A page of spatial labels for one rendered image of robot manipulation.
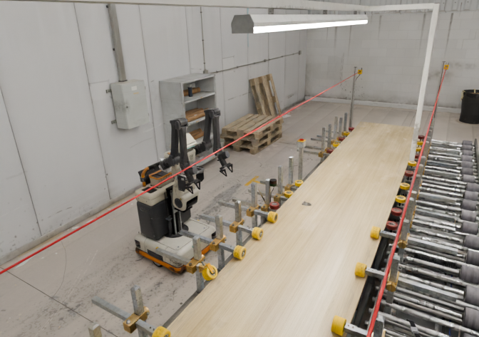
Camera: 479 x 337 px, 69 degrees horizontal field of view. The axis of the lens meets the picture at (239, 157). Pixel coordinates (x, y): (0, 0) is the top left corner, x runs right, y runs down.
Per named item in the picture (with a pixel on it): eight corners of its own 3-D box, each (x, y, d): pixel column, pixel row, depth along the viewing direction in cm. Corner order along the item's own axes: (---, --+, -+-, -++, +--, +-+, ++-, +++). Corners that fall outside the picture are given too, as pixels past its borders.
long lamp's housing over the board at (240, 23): (231, 33, 162) (230, 15, 160) (355, 23, 354) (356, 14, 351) (254, 33, 157) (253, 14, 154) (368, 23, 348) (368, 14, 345)
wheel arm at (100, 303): (91, 303, 191) (90, 298, 190) (97, 299, 194) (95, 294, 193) (160, 341, 167) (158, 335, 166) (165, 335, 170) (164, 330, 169)
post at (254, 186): (251, 235, 288) (251, 183, 271) (254, 233, 291) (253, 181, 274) (255, 236, 287) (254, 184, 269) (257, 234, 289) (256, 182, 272)
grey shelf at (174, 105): (168, 174, 585) (157, 80, 529) (200, 156, 657) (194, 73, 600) (189, 179, 564) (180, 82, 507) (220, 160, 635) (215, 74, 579)
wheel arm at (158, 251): (155, 253, 231) (155, 249, 230) (158, 251, 234) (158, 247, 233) (199, 271, 214) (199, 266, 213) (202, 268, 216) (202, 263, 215)
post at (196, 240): (197, 298, 230) (192, 236, 213) (200, 295, 233) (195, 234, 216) (202, 300, 228) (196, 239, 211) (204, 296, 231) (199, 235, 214)
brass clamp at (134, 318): (122, 329, 175) (121, 322, 174) (142, 311, 186) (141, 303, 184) (132, 334, 172) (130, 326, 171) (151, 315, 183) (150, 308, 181)
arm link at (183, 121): (176, 113, 293) (167, 116, 285) (188, 118, 286) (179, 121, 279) (174, 160, 313) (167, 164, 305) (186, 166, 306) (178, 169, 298)
